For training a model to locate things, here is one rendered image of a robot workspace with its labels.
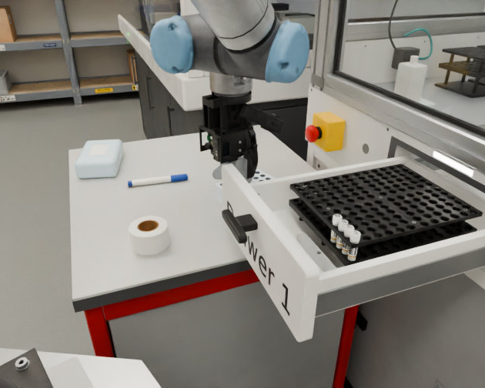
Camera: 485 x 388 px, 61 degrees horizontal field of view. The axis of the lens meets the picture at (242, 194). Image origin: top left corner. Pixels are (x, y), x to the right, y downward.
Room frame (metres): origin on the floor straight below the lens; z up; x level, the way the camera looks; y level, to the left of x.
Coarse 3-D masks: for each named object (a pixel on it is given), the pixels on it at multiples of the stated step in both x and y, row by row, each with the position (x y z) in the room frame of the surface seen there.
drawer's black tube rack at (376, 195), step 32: (320, 192) 0.56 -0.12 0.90; (352, 192) 0.56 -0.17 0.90; (384, 192) 0.56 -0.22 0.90; (416, 192) 0.57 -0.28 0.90; (448, 192) 0.56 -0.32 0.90; (320, 224) 0.52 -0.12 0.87; (352, 224) 0.47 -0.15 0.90; (384, 224) 0.47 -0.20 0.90; (416, 224) 0.47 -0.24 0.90; (448, 224) 0.48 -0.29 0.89
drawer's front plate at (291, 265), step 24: (240, 192) 0.52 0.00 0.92; (264, 216) 0.45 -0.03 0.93; (264, 240) 0.44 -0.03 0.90; (288, 240) 0.40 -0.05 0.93; (288, 264) 0.38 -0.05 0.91; (312, 264) 0.35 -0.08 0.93; (288, 288) 0.37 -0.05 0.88; (312, 288) 0.34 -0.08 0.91; (312, 312) 0.34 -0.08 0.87; (312, 336) 0.34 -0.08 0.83
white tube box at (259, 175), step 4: (256, 172) 0.84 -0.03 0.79; (260, 172) 0.84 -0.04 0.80; (264, 172) 0.84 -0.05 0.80; (256, 176) 0.82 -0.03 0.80; (260, 176) 0.82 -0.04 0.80; (264, 176) 0.83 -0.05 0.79; (268, 176) 0.82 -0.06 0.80; (272, 176) 0.82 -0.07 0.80; (252, 180) 0.80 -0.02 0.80; (256, 180) 0.80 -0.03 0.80; (260, 180) 0.80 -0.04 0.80; (264, 180) 0.80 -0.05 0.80; (216, 184) 0.78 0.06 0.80; (220, 184) 0.78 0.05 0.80; (216, 188) 0.77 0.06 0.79; (220, 188) 0.76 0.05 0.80; (216, 192) 0.77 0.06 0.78; (220, 192) 0.76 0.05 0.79; (216, 196) 0.77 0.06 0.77; (220, 196) 0.76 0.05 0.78; (216, 200) 0.77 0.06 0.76; (220, 200) 0.76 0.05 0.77
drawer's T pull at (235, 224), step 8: (224, 216) 0.48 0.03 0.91; (232, 216) 0.47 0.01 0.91; (240, 216) 0.47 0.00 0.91; (248, 216) 0.47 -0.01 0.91; (232, 224) 0.45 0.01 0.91; (240, 224) 0.46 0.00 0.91; (248, 224) 0.46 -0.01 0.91; (256, 224) 0.46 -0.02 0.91; (232, 232) 0.45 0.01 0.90; (240, 232) 0.43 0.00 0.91; (240, 240) 0.43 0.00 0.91
